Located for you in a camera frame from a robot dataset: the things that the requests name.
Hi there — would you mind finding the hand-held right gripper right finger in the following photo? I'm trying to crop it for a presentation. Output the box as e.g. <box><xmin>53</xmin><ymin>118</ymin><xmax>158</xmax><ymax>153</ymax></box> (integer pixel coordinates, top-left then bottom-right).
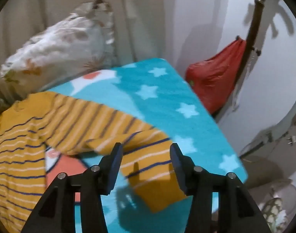
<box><xmin>170</xmin><ymin>143</ymin><xmax>272</xmax><ymax>233</ymax></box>

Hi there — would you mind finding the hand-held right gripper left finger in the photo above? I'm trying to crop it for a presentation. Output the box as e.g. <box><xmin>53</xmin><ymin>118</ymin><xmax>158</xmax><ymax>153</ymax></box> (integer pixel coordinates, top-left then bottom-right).
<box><xmin>21</xmin><ymin>142</ymin><xmax>123</xmax><ymax>233</ymax></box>

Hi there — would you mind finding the yellow striped shirt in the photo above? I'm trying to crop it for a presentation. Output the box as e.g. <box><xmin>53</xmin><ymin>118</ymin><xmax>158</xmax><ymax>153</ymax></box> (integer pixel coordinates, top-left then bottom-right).
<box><xmin>0</xmin><ymin>93</ymin><xmax>187</xmax><ymax>232</ymax></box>

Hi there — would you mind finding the blue star printed blanket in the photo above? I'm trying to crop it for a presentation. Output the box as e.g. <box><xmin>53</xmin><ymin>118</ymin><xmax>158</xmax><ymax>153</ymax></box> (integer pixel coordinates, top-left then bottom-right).
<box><xmin>45</xmin><ymin>58</ymin><xmax>249</xmax><ymax>233</ymax></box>

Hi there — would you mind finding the patterned cloth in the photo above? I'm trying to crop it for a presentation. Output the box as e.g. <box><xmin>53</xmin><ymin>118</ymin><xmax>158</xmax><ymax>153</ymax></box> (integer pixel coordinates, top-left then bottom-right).
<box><xmin>260</xmin><ymin>197</ymin><xmax>288</xmax><ymax>230</ymax></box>

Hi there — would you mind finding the white floral pillow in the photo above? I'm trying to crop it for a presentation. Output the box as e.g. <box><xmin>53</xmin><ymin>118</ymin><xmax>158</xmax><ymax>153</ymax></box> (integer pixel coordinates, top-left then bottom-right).
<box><xmin>0</xmin><ymin>0</ymin><xmax>117</xmax><ymax>97</ymax></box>

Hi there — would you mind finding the beige curtain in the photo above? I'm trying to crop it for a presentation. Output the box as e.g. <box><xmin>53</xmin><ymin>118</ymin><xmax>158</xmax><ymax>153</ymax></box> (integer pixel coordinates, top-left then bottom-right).
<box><xmin>0</xmin><ymin>0</ymin><xmax>233</xmax><ymax>102</ymax></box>

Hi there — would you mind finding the dark wooden coat stand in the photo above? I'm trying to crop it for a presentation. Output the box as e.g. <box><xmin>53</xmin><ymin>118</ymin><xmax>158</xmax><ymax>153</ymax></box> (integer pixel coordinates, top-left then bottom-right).
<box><xmin>215</xmin><ymin>0</ymin><xmax>267</xmax><ymax>124</ymax></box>

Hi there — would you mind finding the red drawstring bag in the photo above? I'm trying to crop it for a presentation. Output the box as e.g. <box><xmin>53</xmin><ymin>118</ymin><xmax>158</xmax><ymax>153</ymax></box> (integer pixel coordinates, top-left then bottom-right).
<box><xmin>186</xmin><ymin>36</ymin><xmax>247</xmax><ymax>115</ymax></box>

